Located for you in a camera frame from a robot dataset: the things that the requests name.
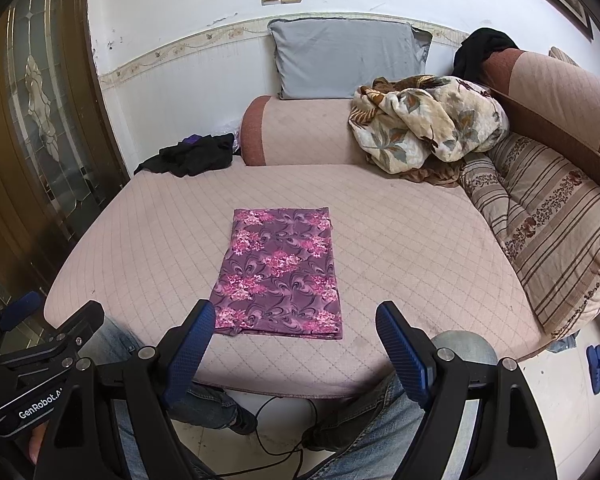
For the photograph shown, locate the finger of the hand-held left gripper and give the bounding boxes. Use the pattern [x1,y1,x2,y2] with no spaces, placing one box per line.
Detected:
[0,290,44,335]
[54,300,106,350]

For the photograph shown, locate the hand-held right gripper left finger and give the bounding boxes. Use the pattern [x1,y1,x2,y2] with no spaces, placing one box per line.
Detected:
[32,299,217,480]

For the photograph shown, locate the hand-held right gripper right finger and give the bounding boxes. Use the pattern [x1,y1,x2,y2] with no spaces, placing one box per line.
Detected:
[375,301,563,480]

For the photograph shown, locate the purple floral garment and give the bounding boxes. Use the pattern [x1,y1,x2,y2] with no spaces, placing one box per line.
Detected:
[211,206,344,342]

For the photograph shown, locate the person's left hand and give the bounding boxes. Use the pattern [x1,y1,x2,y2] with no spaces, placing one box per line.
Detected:
[27,420,52,465]

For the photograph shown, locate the person's left leg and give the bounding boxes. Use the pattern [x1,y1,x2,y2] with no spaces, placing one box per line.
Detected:
[77,312,246,480]

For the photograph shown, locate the person's leg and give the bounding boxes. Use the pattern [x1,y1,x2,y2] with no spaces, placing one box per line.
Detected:
[77,312,246,480]
[305,330,498,480]

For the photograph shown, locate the black shoe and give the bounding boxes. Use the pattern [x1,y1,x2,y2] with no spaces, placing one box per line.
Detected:
[302,425,332,453]
[220,400,259,436]

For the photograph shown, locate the person's right leg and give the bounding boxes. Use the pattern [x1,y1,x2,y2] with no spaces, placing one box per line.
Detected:
[305,330,498,480]

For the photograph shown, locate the blue slippers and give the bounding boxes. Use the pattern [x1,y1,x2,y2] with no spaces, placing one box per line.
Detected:
[586,344,600,395]

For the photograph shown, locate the wooden door with glass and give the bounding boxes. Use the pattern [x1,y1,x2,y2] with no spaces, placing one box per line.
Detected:
[0,0,131,311]

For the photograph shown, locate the black cloth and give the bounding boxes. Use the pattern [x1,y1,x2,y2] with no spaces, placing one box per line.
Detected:
[134,132,236,178]

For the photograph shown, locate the striped brown cushion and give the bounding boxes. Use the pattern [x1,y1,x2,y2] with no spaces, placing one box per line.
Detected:
[460,132,600,341]

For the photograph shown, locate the cream floral blanket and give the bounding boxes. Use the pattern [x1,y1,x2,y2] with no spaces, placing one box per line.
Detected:
[348,74,511,189]

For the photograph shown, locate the reddish brown cushion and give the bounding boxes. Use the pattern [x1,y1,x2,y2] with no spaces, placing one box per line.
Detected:
[239,95,376,167]

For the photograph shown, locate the grey pillow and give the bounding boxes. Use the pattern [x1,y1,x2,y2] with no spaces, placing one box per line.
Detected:
[267,18,433,101]

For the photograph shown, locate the pink sofa backrest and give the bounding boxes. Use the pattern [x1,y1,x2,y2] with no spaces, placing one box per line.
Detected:
[480,47,600,176]

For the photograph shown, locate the black garment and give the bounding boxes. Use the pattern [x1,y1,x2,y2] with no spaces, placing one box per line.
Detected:
[451,27,521,81]

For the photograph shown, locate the black cable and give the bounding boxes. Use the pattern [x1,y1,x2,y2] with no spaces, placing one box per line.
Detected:
[252,395,322,480]

